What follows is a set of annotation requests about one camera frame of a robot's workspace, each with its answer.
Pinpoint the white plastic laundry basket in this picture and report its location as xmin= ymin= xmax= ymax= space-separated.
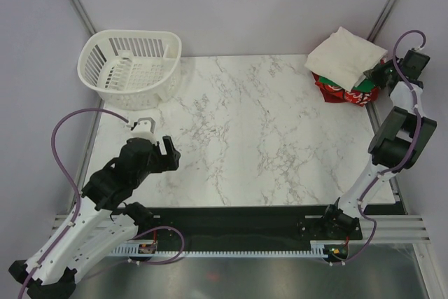
xmin=77 ymin=29 xmax=182 ymax=111

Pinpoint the cream white t shirt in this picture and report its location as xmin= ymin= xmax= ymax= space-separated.
xmin=304 ymin=27 xmax=388 ymax=91

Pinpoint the folded red printed t shirt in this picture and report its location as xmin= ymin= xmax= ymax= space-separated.
xmin=311 ymin=72 xmax=380 ymax=106

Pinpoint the folded green t shirt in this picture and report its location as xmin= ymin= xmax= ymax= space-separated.
xmin=318 ymin=76 xmax=375 ymax=92

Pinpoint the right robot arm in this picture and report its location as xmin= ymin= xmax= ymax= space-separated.
xmin=320 ymin=49 xmax=437 ymax=239

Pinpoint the white slotted cable duct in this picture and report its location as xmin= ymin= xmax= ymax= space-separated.
xmin=108 ymin=242 xmax=348 ymax=258

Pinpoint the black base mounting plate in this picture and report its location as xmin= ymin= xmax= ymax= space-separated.
xmin=112 ymin=206 xmax=362 ymax=253

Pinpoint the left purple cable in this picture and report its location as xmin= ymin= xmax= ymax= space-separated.
xmin=16 ymin=108 xmax=186 ymax=299

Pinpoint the left aluminium table rail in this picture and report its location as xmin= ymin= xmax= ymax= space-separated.
xmin=74 ymin=112 xmax=101 ymax=191

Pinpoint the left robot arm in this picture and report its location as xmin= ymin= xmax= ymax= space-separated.
xmin=8 ymin=136 xmax=181 ymax=298

